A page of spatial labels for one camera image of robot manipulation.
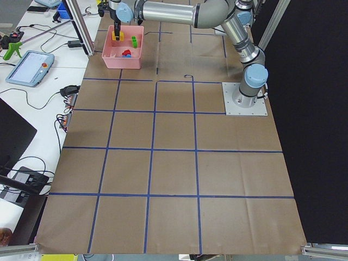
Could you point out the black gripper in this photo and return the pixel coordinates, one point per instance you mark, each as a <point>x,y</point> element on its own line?
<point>116,22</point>

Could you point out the yellow toy block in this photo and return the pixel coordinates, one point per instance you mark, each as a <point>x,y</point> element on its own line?
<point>120,37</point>

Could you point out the green toy block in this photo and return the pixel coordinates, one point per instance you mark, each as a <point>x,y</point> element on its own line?
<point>134,42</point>

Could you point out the red toy block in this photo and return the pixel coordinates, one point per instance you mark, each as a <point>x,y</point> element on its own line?
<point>126,52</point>

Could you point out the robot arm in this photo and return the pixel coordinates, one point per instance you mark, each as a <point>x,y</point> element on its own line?
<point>230,15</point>

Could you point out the pink plastic box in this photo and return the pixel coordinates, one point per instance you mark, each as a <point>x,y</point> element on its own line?
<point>112,50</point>

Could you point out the black power adapter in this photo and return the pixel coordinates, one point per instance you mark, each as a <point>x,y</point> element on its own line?
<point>74,44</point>

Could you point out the blue storage bin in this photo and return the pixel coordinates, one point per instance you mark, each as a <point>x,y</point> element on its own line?
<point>62,12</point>

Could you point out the teach pendant tablet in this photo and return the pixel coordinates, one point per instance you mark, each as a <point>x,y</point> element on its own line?
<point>31,69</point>

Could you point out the black monitor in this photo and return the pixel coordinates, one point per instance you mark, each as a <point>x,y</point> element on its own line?
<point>16,135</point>

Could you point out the aluminium frame post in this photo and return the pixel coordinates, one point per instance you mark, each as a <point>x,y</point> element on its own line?
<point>79,25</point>

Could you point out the green handled reach grabber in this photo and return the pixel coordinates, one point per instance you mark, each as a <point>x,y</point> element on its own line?
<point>15,47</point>

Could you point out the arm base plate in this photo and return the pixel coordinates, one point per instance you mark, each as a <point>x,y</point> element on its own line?
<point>236,104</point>

